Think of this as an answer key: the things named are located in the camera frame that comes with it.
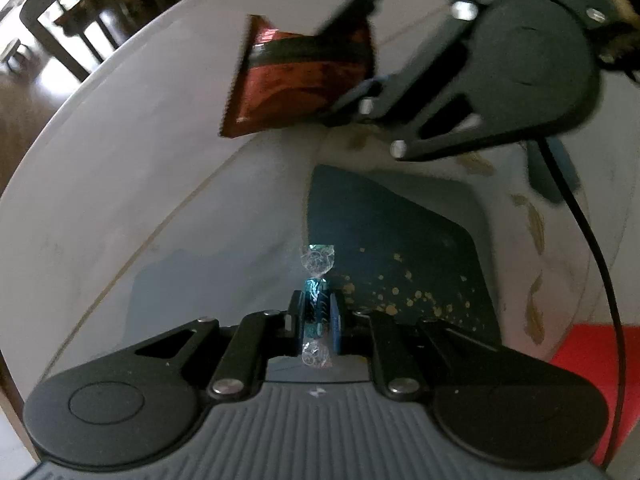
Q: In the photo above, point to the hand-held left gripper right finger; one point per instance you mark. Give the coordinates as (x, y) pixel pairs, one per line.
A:
(336, 322)

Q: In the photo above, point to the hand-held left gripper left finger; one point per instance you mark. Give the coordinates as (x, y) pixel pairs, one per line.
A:
(297, 317)

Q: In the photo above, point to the wooden slatted chair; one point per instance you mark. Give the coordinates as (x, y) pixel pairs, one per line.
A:
(100, 40)

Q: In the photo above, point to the dark red foil snack packet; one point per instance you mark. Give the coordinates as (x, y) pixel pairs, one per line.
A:
(290, 85)

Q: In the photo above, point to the blue foil candy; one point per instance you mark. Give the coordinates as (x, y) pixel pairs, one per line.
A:
(316, 300)

